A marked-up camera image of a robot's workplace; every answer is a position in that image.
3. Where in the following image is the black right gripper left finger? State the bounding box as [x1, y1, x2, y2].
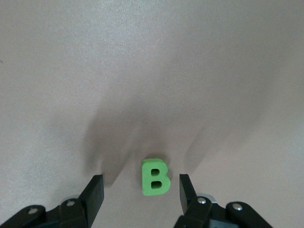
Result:
[0, 174, 105, 228]

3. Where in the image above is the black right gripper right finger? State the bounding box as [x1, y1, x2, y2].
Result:
[174, 174, 273, 228]

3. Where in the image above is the green foam letter B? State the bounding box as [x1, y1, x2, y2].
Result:
[141, 158, 171, 197]

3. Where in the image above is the brown table cover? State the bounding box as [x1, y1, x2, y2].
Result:
[0, 0, 304, 228]

